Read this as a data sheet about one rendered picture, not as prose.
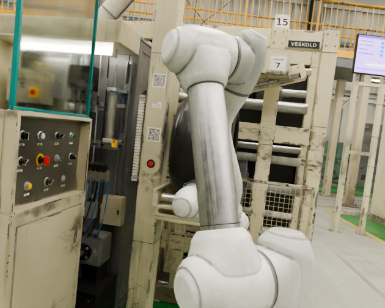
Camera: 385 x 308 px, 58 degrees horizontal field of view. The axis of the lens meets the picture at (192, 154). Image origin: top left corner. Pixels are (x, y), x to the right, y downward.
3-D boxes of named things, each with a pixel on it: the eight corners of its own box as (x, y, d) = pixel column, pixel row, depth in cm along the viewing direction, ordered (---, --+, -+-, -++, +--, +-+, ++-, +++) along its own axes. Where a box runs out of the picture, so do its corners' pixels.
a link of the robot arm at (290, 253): (326, 316, 92) (332, 233, 91) (276, 332, 82) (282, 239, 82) (281, 292, 106) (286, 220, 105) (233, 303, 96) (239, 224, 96)
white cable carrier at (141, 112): (131, 180, 193) (139, 94, 190) (134, 179, 198) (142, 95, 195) (138, 181, 192) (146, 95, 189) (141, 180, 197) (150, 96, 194)
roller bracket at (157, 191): (151, 206, 179) (153, 188, 178) (170, 194, 218) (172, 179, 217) (157, 208, 178) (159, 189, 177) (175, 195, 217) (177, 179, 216)
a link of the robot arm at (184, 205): (173, 202, 140) (203, 217, 139) (163, 216, 125) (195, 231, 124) (184, 179, 138) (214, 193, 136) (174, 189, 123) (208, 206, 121)
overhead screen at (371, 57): (352, 72, 493) (358, 33, 489) (351, 73, 498) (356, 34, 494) (393, 77, 495) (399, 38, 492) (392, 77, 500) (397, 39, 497)
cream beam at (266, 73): (186, 67, 209) (188, 43, 208) (193, 74, 234) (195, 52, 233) (289, 75, 198) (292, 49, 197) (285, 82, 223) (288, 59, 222)
